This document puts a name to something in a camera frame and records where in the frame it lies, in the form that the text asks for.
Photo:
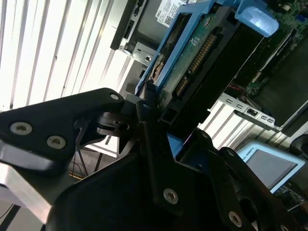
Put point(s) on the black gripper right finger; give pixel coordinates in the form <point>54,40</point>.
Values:
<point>240,180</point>

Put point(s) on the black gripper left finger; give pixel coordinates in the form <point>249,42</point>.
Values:
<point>48,120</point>

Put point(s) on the hard disk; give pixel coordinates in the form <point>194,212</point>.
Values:
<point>216,79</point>

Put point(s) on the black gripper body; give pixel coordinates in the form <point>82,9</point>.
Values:
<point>115,192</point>

